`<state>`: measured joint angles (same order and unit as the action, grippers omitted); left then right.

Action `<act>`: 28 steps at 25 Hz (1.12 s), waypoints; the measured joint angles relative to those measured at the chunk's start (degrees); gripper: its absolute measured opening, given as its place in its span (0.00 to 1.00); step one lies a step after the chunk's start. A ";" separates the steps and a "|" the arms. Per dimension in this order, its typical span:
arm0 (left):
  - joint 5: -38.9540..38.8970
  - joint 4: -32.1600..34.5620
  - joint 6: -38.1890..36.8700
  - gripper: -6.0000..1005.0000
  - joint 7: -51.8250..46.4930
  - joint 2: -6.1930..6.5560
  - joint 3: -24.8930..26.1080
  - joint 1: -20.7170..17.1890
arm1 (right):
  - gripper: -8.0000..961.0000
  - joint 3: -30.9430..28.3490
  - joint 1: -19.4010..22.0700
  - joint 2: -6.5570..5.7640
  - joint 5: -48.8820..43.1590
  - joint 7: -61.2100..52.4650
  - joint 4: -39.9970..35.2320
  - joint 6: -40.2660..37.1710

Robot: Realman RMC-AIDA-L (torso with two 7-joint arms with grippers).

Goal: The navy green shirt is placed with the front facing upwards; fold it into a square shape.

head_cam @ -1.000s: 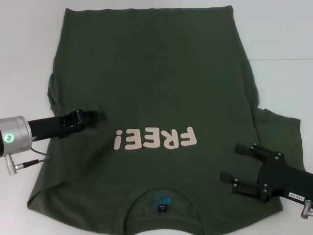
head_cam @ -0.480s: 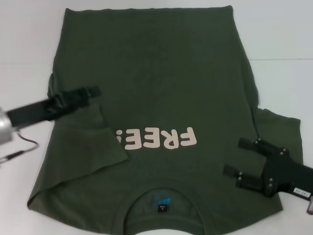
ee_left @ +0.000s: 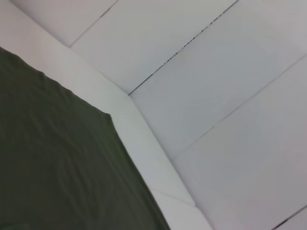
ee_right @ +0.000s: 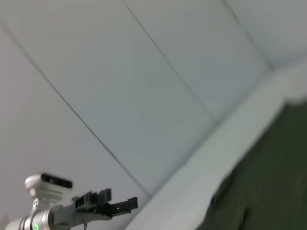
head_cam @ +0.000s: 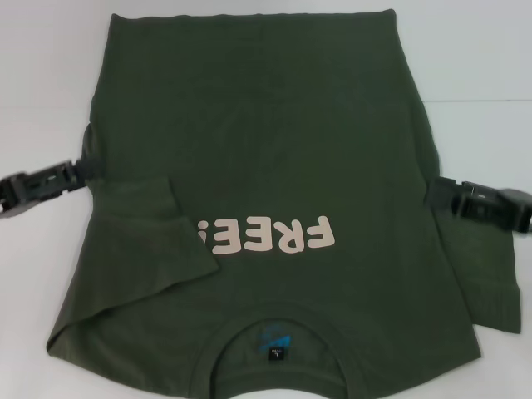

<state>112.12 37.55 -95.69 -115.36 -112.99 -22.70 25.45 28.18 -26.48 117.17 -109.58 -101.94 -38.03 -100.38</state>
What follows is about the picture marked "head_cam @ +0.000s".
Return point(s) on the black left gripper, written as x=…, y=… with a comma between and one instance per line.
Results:
x=12, y=195

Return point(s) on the dark green FREE! t-shirt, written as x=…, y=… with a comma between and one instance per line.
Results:
x=266, y=124

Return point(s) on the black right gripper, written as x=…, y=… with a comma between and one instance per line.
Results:
x=517, y=210

